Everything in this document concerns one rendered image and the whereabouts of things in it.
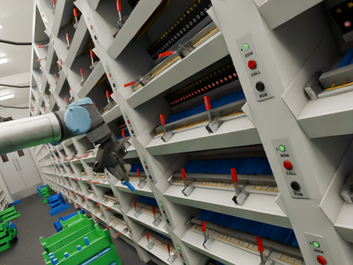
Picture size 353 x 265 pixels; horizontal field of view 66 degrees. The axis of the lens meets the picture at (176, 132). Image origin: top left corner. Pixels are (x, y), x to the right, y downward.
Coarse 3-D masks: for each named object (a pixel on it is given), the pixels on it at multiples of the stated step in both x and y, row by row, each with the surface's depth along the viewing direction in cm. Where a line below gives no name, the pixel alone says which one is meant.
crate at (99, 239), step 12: (96, 228) 153; (84, 240) 151; (96, 240) 151; (108, 240) 138; (60, 252) 144; (72, 252) 147; (84, 252) 132; (96, 252) 135; (48, 264) 123; (60, 264) 126; (72, 264) 128
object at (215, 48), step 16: (208, 16) 78; (192, 32) 86; (208, 48) 60; (224, 48) 57; (176, 64) 71; (192, 64) 67; (208, 64) 63; (128, 80) 108; (160, 80) 81; (176, 80) 76; (128, 96) 107; (144, 96) 94
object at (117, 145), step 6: (102, 138) 106; (108, 138) 107; (114, 138) 112; (96, 144) 107; (114, 144) 112; (120, 144) 112; (114, 150) 108; (120, 150) 113; (126, 150) 114; (108, 156) 108; (120, 156) 112; (108, 162) 110; (114, 162) 109
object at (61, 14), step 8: (64, 0) 129; (72, 0) 144; (56, 8) 140; (64, 8) 146; (72, 8) 155; (56, 16) 146; (64, 16) 155; (72, 16) 158; (48, 24) 163; (56, 24) 153; (64, 24) 166; (56, 32) 160
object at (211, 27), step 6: (210, 24) 62; (204, 30) 64; (210, 30) 63; (198, 36) 67; (204, 36) 66; (192, 42) 70; (198, 42) 66; (180, 48) 74; (174, 54) 77; (168, 60) 81; (156, 66) 89; (162, 66) 85; (150, 72) 92; (156, 72) 88; (138, 84) 103
